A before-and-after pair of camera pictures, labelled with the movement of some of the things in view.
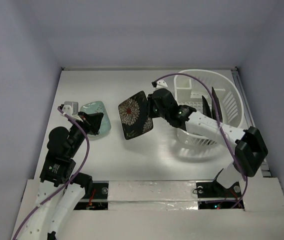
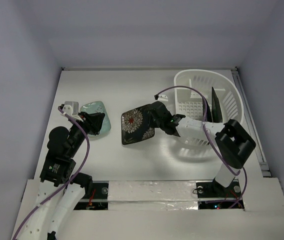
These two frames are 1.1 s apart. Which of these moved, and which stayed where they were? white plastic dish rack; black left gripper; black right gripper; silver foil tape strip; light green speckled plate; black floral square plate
Moved: black floral square plate; black right gripper
Stayed: light green speckled plate; black left gripper; silver foil tape strip; white plastic dish rack
